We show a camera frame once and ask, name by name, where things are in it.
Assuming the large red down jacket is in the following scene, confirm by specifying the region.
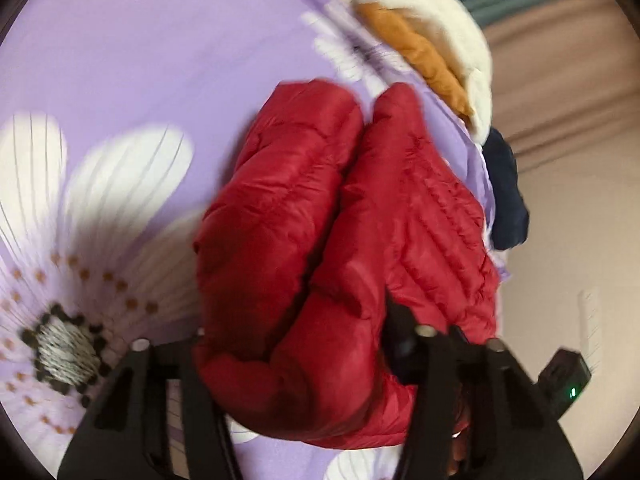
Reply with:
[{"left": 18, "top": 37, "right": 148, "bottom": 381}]
[{"left": 192, "top": 79, "right": 502, "bottom": 448}]

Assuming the white fleece garment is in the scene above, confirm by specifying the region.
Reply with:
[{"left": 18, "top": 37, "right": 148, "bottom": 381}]
[{"left": 350, "top": 0, "right": 493, "bottom": 143}]

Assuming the purple floral bed sheet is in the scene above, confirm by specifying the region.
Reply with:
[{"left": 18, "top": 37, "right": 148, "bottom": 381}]
[{"left": 0, "top": 0, "right": 511, "bottom": 480}]

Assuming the beige curtain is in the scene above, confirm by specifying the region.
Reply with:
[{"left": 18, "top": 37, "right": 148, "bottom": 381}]
[{"left": 482, "top": 2, "right": 640, "bottom": 171}]

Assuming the white wall outlet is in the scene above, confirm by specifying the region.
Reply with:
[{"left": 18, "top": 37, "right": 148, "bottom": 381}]
[{"left": 577, "top": 287, "right": 601, "bottom": 366}]

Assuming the orange garment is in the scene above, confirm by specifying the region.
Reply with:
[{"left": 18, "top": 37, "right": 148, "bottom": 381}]
[{"left": 355, "top": 2, "right": 473, "bottom": 123}]

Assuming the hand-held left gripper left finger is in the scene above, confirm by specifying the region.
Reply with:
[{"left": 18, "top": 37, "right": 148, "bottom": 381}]
[{"left": 57, "top": 337, "right": 246, "bottom": 480}]

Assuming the navy garment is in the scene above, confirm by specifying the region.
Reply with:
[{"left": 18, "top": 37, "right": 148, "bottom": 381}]
[{"left": 482, "top": 127, "right": 530, "bottom": 251}]

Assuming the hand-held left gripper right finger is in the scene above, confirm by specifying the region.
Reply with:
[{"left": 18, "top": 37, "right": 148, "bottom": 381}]
[{"left": 382, "top": 287, "right": 583, "bottom": 480}]

